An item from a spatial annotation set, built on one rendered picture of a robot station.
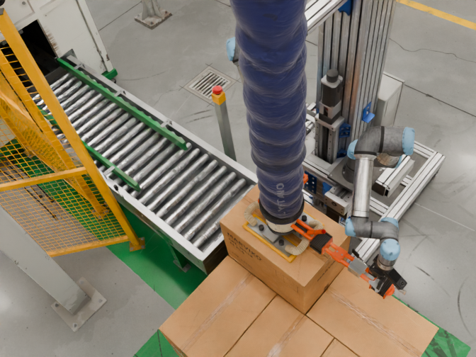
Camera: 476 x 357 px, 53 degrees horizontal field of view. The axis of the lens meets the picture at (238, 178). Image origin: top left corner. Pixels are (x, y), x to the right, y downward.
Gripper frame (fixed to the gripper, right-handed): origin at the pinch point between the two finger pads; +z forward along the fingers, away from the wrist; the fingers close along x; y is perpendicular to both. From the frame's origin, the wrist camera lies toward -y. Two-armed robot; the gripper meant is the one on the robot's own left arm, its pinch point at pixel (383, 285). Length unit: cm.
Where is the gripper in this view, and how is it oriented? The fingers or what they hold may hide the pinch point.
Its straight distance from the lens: 233.8
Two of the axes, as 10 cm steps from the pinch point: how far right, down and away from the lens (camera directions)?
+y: -7.3, -5.1, 4.6
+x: -6.8, 6.4, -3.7
